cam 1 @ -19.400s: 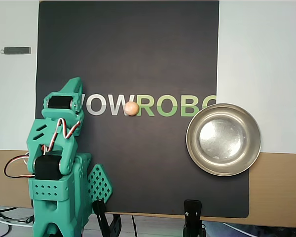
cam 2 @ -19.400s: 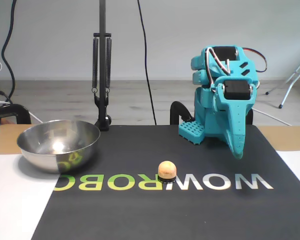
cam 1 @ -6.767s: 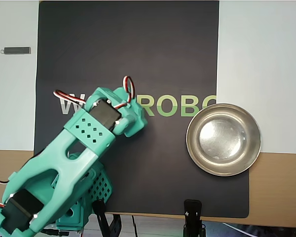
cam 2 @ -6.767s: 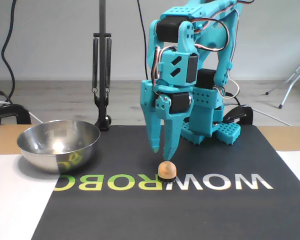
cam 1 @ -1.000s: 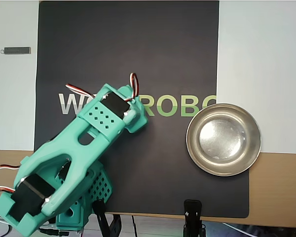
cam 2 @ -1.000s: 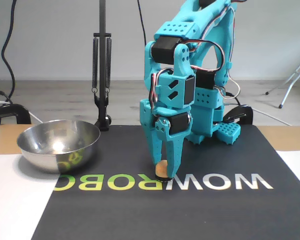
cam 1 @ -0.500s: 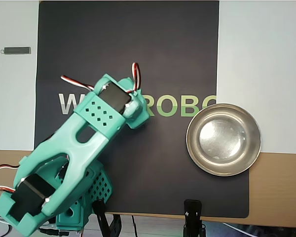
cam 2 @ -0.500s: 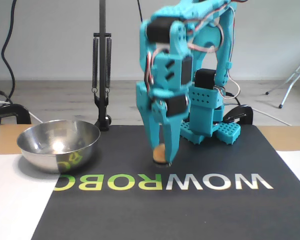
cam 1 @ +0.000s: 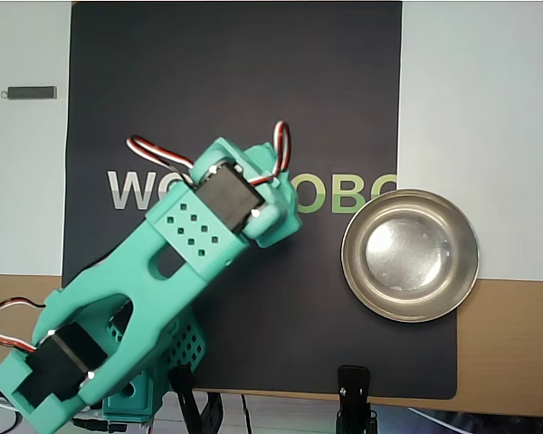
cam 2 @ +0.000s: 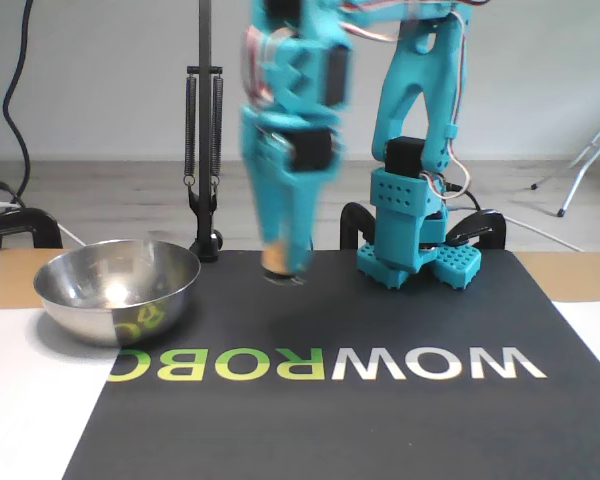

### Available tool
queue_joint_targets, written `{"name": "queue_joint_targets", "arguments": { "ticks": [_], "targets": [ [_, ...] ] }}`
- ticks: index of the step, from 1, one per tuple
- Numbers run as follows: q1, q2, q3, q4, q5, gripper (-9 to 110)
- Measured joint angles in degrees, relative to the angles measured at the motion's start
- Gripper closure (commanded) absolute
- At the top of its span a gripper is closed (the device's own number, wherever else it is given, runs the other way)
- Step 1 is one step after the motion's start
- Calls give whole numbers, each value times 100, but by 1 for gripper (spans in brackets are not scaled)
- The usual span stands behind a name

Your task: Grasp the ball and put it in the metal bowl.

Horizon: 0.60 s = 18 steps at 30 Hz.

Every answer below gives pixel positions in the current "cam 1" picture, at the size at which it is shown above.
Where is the thin black hanging cable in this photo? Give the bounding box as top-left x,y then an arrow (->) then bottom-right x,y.
240,393 -> 255,434

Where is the black power plug cable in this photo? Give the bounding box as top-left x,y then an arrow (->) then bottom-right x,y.
70,415 -> 130,434

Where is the red white black servo wire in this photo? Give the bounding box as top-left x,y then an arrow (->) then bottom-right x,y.
0,296 -> 46,354
125,134 -> 195,176
248,119 -> 294,187

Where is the white paper sheet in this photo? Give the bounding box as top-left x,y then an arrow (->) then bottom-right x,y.
0,0 -> 543,284

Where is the teal gripper with servo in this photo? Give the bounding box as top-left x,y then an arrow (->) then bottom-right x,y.
254,173 -> 305,249

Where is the black spring camera stand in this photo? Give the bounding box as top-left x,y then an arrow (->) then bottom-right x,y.
336,364 -> 379,434

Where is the small black USB stick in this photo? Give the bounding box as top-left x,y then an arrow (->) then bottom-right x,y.
0,85 -> 59,100

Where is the metal bowl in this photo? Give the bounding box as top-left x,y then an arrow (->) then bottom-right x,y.
340,187 -> 481,324

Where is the black table clamp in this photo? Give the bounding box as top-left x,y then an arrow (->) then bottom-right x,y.
168,364 -> 225,434

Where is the black mat with WOWROBO print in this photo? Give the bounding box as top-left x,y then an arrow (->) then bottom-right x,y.
56,1 -> 459,401

